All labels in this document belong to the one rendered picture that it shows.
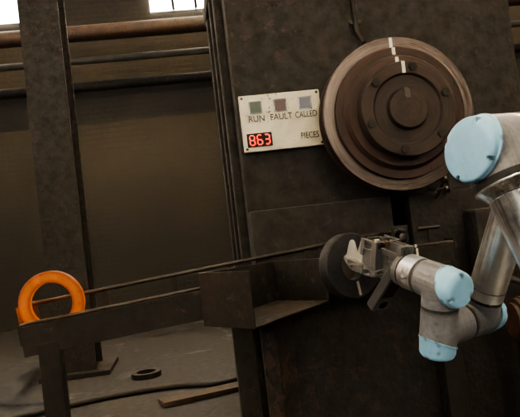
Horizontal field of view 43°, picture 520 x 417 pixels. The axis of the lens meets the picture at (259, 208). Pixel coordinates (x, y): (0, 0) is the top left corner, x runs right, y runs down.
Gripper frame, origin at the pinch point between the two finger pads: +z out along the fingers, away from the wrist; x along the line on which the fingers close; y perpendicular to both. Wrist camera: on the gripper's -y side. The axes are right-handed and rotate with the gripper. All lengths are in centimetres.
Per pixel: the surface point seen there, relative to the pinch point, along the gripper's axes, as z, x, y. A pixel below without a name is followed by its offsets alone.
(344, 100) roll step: 40, -28, 35
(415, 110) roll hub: 24, -42, 33
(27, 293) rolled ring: 69, 61, -20
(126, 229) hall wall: 624, -159, -139
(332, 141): 40, -24, 23
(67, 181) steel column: 317, -14, -28
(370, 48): 41, -38, 51
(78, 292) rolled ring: 63, 48, -20
